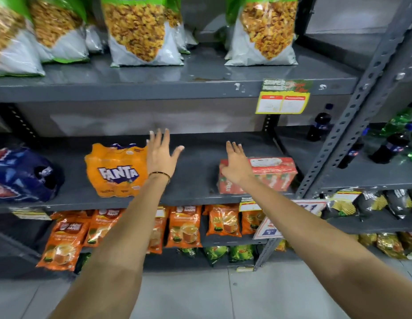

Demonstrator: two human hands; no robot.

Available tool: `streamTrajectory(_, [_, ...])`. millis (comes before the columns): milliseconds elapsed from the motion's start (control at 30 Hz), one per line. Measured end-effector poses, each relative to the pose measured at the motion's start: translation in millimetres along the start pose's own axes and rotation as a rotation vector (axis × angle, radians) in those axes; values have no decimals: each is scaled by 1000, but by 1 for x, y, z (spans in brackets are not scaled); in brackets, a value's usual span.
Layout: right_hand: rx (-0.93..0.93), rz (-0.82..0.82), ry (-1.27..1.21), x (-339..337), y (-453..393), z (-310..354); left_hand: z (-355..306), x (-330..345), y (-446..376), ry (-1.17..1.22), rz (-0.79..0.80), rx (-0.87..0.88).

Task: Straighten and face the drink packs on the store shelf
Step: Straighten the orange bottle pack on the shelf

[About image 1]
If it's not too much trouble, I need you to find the person's right hand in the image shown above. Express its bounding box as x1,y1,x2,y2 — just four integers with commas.
219,141,256,186

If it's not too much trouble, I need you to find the person's left hand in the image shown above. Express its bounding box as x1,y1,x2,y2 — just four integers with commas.
146,128,185,179

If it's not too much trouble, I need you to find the person's left forearm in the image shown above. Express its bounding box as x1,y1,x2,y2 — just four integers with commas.
49,174,171,319

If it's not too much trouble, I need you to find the person's right forearm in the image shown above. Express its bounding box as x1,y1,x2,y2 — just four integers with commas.
237,177,412,319

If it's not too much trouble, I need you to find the grey metal shelf rack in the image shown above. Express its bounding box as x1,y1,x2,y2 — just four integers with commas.
0,43,363,273

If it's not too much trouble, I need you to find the orange soda bottle pack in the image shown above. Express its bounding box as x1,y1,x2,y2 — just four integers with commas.
84,143,149,198

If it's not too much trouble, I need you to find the small yellow shelf tag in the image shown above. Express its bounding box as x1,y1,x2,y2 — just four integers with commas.
239,197,262,212

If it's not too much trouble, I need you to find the red juice carton pack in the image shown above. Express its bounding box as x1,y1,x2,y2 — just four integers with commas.
218,157,298,195

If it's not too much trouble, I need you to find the row of orange tea pouches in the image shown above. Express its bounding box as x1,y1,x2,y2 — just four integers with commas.
36,204,270,272

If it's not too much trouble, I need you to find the white hanging price sign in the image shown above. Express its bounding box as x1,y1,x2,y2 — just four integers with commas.
253,216,284,240

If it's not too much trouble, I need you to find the yellow and green price tag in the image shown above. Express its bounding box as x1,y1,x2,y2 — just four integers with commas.
255,78,313,115

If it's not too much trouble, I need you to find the white shelf price tag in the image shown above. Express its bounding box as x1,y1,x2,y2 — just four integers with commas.
290,199,328,217

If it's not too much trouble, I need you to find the dark cola bottle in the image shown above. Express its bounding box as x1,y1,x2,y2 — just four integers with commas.
337,127,370,169
306,103,334,142
370,123,412,164

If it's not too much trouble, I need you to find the row of yellow snack bags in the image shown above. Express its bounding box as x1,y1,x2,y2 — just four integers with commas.
0,0,299,77

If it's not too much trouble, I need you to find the dark snack bag gold print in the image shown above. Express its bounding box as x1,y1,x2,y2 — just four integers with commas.
321,191,359,219
354,191,389,222
385,189,412,220

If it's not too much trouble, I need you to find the yellow tag on dark bags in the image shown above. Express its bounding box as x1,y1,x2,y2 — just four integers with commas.
332,189,363,204

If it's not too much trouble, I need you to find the blue soda bottle pack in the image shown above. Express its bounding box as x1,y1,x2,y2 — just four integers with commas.
0,147,64,204

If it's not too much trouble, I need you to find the pale yellow shelf label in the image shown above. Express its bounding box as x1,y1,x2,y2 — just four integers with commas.
11,207,52,221

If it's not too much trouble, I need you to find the thin gold bracelet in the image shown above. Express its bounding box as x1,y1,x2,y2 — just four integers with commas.
148,171,171,185

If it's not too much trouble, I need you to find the grey slotted-post shelf rack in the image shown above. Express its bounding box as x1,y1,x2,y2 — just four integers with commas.
254,0,412,273

